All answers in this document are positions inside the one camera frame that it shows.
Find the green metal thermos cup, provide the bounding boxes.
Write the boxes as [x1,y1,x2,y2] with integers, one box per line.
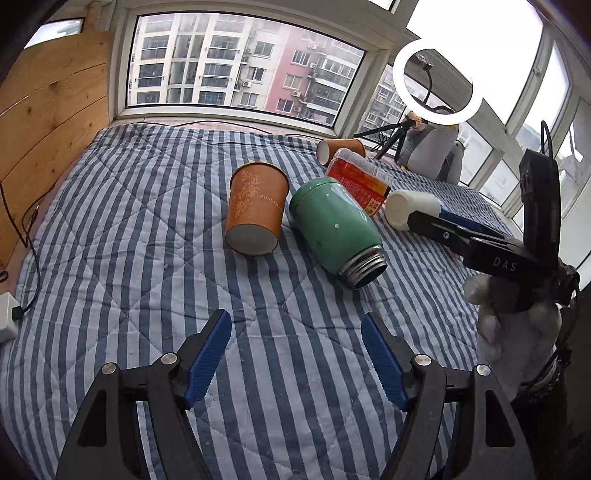
[290,176,388,289]

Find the small orange paper cup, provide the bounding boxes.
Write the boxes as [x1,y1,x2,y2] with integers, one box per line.
[315,138,367,168]

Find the orange paper cup lying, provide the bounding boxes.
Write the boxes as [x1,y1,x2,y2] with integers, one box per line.
[224,161,290,256]

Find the white knit gloved hand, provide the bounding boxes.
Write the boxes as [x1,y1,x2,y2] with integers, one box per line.
[464,274,562,401]

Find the small grey penguin plush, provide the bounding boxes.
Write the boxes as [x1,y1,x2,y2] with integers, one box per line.
[446,139,465,185]

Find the white blue orange bottle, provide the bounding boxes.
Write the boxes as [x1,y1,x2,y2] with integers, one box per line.
[384,190,504,238]

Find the large grey penguin plush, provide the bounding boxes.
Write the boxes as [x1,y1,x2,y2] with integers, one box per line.
[396,111,459,183]

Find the red plastic snack jar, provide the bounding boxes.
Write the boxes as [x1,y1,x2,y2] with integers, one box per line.
[327,147,392,217]

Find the black tripod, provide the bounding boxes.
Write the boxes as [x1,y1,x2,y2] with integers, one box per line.
[353,116,417,161]

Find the white power strip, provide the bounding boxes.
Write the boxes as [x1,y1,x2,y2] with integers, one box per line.
[0,292,20,344]

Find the blue striped quilt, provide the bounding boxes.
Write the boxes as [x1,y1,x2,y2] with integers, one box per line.
[0,122,516,480]

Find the wooden plank board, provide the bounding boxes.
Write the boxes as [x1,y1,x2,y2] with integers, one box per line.
[1,31,112,266]

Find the white ring light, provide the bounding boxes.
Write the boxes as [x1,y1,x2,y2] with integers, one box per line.
[392,38,483,125]

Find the black cable on board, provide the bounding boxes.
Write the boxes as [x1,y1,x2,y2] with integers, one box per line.
[0,181,61,319]

